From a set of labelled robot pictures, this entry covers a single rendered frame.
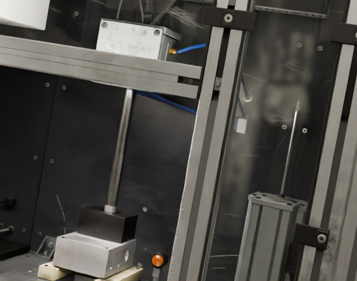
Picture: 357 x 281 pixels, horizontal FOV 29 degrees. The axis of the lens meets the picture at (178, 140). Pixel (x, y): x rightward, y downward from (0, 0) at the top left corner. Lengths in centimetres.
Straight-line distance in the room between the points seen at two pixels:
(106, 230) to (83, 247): 7
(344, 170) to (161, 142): 59
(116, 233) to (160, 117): 32
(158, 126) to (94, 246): 37
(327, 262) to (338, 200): 8
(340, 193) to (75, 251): 46
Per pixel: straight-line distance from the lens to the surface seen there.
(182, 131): 142
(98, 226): 122
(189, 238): 97
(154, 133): 144
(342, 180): 93
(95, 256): 116
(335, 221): 93
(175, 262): 98
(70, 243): 117
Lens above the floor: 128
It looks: 3 degrees down
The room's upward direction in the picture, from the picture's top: 10 degrees clockwise
